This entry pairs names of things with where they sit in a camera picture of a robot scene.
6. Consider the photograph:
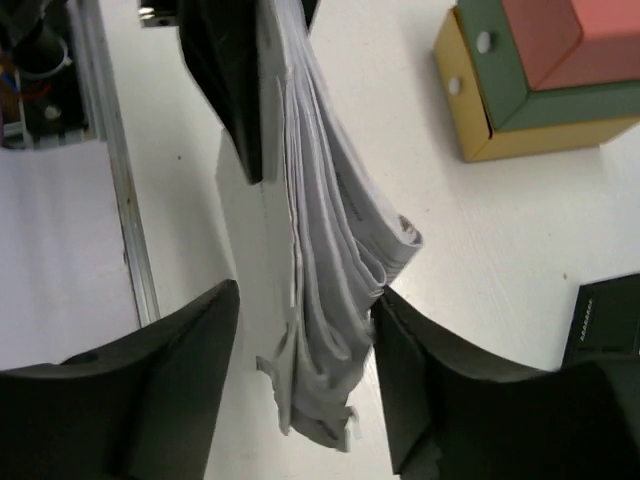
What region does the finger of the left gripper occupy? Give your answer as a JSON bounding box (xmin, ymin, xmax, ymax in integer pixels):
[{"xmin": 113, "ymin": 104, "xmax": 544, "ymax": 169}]
[
  {"xmin": 177, "ymin": 0, "xmax": 263, "ymax": 184},
  {"xmin": 301, "ymin": 0, "xmax": 321, "ymax": 28}
]

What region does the yellow bottom drawer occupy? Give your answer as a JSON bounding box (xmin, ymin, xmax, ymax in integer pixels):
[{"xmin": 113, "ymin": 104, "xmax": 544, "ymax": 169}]
[{"xmin": 434, "ymin": 1, "xmax": 639, "ymax": 162}]

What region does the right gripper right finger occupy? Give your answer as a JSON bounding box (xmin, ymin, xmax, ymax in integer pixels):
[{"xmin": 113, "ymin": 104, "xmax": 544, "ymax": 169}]
[{"xmin": 372, "ymin": 289, "xmax": 639, "ymax": 479}]

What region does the white safety instructions booklet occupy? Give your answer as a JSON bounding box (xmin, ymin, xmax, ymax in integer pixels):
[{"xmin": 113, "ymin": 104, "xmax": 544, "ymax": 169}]
[{"xmin": 242, "ymin": 1, "xmax": 423, "ymax": 452}]

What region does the black file organizer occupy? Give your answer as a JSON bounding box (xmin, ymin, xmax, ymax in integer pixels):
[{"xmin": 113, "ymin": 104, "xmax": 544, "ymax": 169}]
[{"xmin": 562, "ymin": 273, "xmax": 639, "ymax": 367}]

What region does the orange top drawer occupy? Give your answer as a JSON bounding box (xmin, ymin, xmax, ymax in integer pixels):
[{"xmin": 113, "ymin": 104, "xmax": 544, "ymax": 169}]
[{"xmin": 501, "ymin": 0, "xmax": 639, "ymax": 90}]

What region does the green drawer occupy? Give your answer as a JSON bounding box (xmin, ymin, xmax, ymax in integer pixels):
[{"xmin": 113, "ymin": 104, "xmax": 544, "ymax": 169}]
[{"xmin": 456, "ymin": 0, "xmax": 639, "ymax": 131}]

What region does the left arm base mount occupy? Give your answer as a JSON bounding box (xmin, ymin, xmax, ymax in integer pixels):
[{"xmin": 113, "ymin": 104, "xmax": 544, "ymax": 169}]
[{"xmin": 1, "ymin": 1, "xmax": 104, "ymax": 150}]

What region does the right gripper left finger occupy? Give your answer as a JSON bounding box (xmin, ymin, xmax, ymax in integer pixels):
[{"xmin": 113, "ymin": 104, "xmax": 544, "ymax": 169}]
[{"xmin": 1, "ymin": 280, "xmax": 240, "ymax": 479}]

